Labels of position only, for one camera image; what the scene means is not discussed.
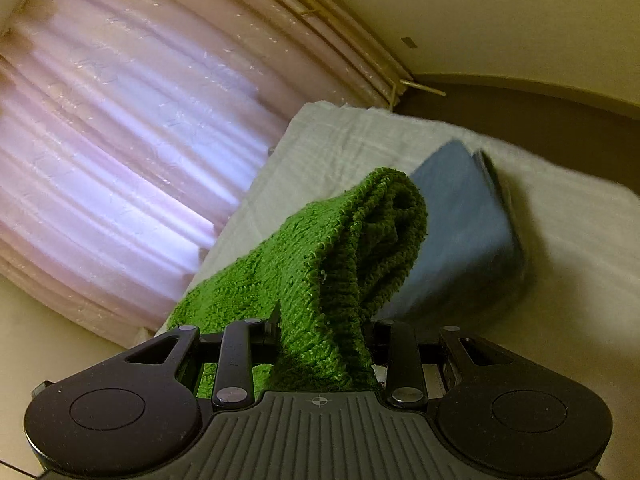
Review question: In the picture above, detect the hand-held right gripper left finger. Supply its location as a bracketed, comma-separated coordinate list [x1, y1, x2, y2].
[99, 304, 284, 410]

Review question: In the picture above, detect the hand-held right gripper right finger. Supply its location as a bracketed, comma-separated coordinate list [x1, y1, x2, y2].
[368, 320, 545, 410]

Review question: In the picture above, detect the green knit vest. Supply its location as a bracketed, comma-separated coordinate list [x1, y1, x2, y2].
[159, 165, 430, 397]

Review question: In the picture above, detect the stack of folded blue clothes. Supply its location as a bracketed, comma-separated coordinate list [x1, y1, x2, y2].
[375, 138, 529, 329]

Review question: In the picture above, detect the pink curtain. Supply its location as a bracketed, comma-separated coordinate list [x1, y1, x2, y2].
[0, 0, 405, 347]

